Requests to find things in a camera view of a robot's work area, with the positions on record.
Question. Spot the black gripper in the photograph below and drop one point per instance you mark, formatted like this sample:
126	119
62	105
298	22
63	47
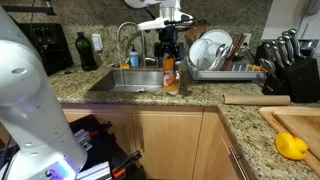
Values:
168	44

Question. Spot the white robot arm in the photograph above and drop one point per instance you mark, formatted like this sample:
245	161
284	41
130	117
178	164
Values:
32	114

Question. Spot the curved steel faucet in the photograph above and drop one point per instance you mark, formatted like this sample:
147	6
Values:
137	33

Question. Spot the wooden spoons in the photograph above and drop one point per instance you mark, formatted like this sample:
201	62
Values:
194	33

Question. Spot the orange snack bag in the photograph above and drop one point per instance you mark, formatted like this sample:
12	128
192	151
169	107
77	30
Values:
171	77

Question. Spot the white blue soap bottle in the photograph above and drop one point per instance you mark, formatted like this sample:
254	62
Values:
134	57

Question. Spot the grey dish drying rack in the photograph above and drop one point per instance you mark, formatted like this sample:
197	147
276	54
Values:
238	71

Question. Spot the orange sponge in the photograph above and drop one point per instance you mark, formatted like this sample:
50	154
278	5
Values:
124	66

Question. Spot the white plate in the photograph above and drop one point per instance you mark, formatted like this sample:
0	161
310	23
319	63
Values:
220	36

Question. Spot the stainless steel sink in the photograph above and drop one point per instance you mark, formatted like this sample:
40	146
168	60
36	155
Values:
130	81

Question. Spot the brown paper roll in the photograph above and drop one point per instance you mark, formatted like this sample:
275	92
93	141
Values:
264	100

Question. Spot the dark green glass bottle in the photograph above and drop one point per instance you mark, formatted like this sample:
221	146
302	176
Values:
84	48

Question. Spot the wooden cabinet door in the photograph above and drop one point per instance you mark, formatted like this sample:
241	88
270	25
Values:
168	143

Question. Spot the black coffee machine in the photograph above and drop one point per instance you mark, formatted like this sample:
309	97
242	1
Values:
50	41

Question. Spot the black knife block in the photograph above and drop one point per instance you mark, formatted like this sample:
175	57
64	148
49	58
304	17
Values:
300	81

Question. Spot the orange black clamp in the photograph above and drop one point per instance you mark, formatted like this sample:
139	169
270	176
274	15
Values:
120	171

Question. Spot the wooden cutting board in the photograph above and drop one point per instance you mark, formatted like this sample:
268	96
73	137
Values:
303	122

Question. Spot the yellow rubber duck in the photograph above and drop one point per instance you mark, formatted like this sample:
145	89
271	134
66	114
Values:
289	146

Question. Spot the white wall outlet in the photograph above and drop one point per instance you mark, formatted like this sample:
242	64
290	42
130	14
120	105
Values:
96	38

